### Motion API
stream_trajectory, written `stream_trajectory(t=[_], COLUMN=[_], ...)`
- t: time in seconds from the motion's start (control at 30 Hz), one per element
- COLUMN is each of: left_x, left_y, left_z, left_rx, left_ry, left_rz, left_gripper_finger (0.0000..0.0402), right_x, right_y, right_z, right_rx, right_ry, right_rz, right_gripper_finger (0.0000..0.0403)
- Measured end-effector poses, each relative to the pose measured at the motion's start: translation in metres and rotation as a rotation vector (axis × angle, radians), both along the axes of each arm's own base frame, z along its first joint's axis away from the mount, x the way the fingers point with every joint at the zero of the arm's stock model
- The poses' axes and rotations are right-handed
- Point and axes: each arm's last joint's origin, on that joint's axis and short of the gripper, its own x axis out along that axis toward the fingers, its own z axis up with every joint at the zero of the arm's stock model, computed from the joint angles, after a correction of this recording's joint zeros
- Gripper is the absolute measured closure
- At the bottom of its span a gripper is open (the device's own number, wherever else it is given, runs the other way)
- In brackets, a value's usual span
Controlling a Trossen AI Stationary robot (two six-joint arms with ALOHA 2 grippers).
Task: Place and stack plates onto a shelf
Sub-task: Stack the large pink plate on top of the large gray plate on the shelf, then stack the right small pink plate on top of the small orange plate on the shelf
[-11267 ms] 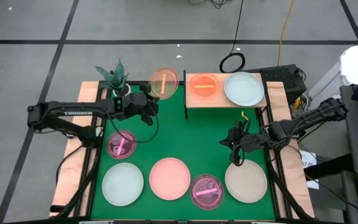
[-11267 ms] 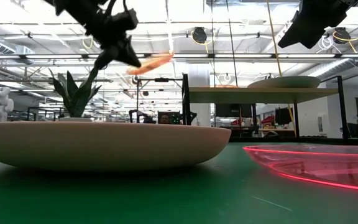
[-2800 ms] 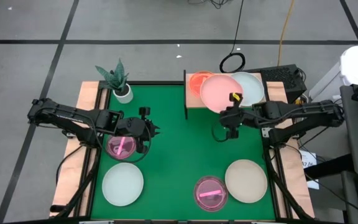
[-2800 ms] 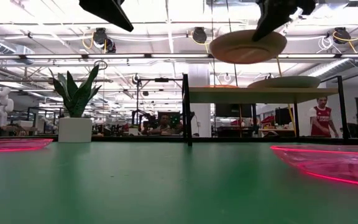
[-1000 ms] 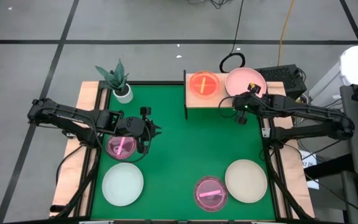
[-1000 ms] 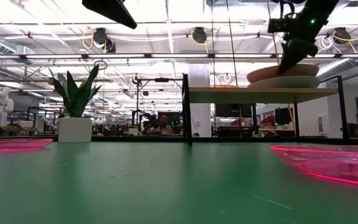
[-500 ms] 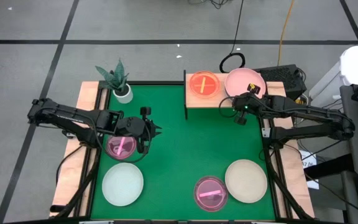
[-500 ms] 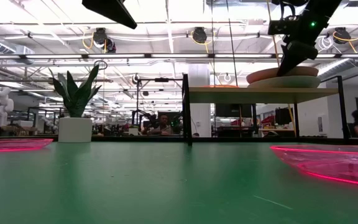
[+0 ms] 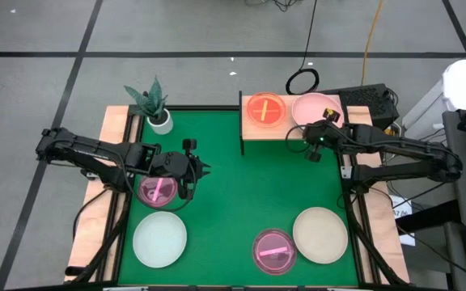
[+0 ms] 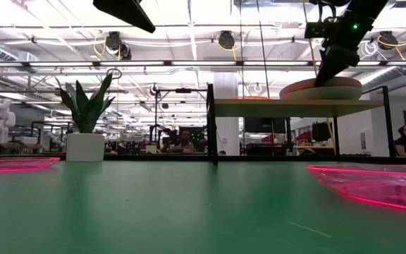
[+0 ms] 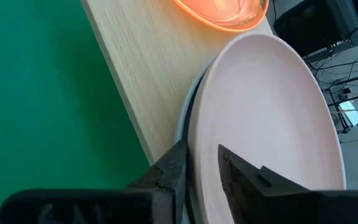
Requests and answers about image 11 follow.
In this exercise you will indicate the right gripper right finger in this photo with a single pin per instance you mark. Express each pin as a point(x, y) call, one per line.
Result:
point(275, 205)

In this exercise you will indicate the black computer box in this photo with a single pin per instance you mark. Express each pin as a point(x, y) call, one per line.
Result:
point(306, 25)

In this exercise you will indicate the green table mat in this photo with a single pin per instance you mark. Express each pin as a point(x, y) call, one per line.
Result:
point(42, 93)

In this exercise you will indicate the salmon pink round plate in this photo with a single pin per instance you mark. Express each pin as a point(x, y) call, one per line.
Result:
point(259, 109)

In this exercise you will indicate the pale blue round plate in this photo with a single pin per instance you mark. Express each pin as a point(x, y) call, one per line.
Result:
point(179, 119)

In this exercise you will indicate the wooden shelf black legs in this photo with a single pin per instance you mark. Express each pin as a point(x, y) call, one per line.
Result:
point(151, 62)

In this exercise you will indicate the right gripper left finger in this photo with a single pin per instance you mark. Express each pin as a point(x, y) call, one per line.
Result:
point(104, 207)

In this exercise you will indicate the orange transparent glass plate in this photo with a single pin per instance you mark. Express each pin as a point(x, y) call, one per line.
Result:
point(225, 15)

